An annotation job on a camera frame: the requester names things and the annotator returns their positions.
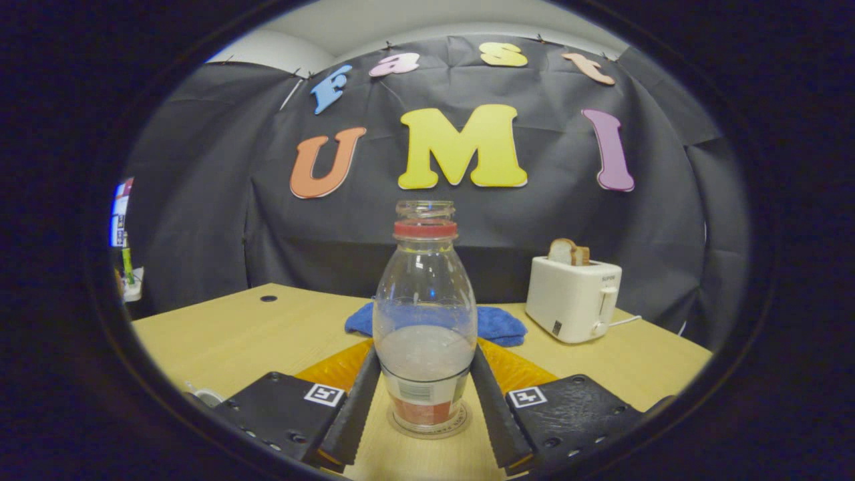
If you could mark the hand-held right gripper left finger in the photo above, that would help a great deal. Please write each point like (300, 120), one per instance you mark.
(357, 407)

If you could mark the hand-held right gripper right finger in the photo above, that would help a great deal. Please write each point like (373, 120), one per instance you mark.
(494, 414)

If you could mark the round brown coaster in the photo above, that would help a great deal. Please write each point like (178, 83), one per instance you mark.
(461, 419)

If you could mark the clear plastic water bottle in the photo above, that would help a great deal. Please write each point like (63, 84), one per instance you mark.
(424, 300)

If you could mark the green bottle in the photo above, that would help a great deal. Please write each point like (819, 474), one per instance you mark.
(127, 264)

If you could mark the blue folded towel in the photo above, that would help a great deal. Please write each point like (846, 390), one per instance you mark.
(497, 324)

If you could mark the white toaster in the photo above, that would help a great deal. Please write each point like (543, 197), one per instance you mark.
(568, 294)

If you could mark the black backdrop cloth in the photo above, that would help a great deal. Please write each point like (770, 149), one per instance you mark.
(534, 214)

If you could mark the computer monitor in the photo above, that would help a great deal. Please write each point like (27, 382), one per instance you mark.
(119, 214)

